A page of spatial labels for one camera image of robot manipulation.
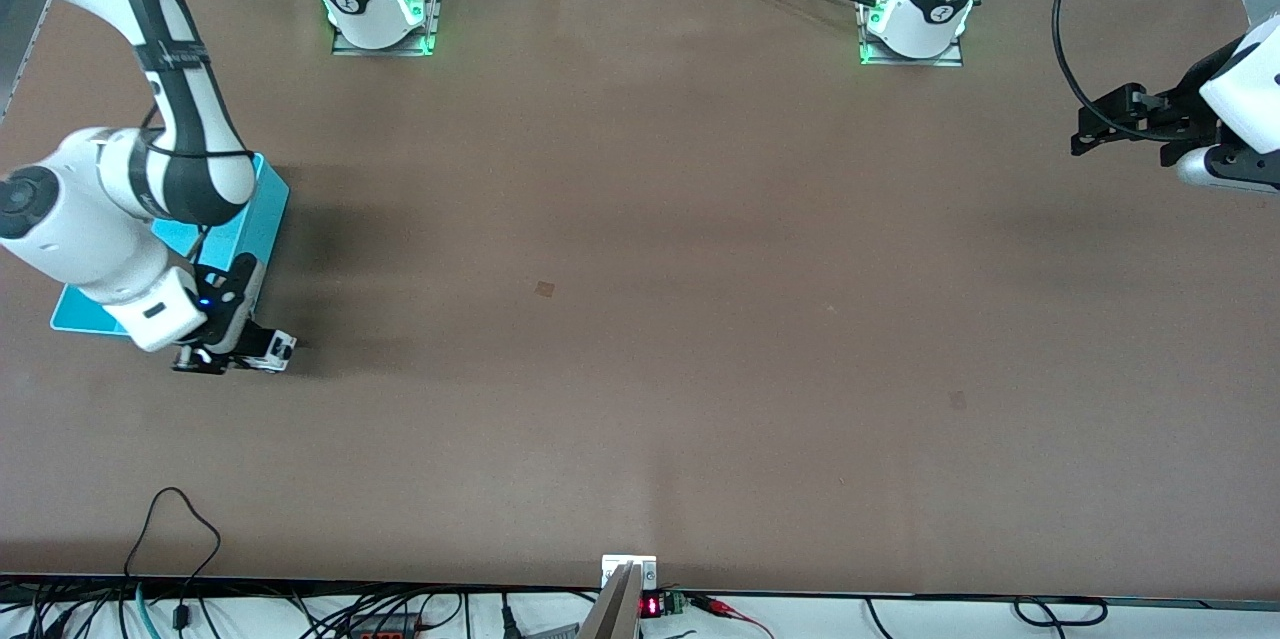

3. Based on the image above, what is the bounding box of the grey metal camera bar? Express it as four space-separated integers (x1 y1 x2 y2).
577 562 643 639

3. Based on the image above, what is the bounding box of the thin black looped cable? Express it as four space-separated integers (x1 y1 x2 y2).
123 487 223 630

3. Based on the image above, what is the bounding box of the turquoise plastic bin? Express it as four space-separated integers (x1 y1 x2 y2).
50 154 291 336

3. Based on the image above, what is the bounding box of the teal cable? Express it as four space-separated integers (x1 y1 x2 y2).
133 584 163 639

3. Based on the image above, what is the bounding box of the white mounting plate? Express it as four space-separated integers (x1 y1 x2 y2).
601 554 659 592

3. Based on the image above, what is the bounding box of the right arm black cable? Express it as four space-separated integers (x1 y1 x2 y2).
140 104 257 270

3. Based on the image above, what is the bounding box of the coiled black cable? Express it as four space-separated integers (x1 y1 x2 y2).
1012 596 1109 628

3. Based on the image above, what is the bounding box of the white toy jeep black roof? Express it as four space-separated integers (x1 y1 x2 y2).
232 327 298 375

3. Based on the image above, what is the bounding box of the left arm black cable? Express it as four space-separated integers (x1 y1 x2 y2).
1051 0 1201 143

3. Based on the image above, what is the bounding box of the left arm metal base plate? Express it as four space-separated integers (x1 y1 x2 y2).
857 0 966 68

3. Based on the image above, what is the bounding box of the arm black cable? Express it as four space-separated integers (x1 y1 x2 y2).
1051 0 1201 143
140 104 257 270

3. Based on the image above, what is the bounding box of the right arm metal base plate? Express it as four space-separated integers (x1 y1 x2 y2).
332 0 447 57

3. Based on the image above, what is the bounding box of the red clip lead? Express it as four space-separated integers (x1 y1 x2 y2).
688 594 776 639

